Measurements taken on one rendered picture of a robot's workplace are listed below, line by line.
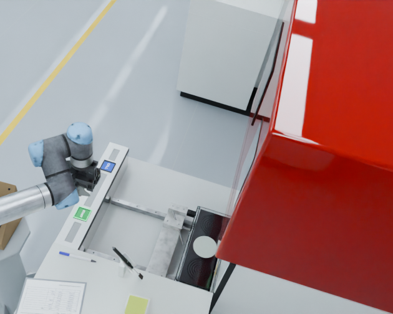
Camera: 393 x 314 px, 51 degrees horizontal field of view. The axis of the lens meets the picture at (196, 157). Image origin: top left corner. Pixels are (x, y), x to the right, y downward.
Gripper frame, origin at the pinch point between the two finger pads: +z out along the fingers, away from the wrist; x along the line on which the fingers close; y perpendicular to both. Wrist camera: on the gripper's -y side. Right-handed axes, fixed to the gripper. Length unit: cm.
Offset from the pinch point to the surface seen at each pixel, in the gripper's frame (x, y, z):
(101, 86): 175, -65, 110
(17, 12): 241, -179, 110
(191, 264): -3, 48, 21
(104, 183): 17.1, 2.9, 14.6
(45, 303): -36.8, 4.0, 13.9
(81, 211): 0.8, -0.1, 14.2
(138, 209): 17.1, 18.7, 25.8
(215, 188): 43, 49, 29
